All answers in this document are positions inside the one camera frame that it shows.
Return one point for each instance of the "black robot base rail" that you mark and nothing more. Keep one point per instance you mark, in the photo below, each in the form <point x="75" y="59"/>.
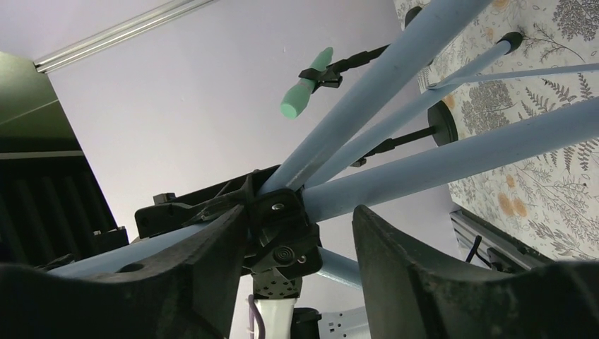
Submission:
<point x="487" y="246"/>

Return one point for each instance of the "black far microphone stand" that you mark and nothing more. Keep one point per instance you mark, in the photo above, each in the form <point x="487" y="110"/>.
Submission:
<point x="331" y="76"/>

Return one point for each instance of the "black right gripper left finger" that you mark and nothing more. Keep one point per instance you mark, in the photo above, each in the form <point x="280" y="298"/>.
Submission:
<point x="186" y="291"/>

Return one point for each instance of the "floral patterned table mat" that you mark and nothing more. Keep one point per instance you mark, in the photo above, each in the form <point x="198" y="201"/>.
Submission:
<point x="526" y="158"/>

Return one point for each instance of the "black near microphone stand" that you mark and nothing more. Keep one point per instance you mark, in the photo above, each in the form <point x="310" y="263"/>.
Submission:
<point x="441" y="127"/>

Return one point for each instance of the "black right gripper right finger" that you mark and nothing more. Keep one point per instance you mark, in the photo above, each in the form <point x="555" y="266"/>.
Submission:
<point x="412" y="290"/>

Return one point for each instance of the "mint green microphone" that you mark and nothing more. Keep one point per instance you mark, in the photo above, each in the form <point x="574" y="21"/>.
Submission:
<point x="297" y="97"/>

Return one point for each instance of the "black microphone stand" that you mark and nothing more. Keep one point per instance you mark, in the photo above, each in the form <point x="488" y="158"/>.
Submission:
<point x="331" y="76"/>
<point x="441" y="127"/>

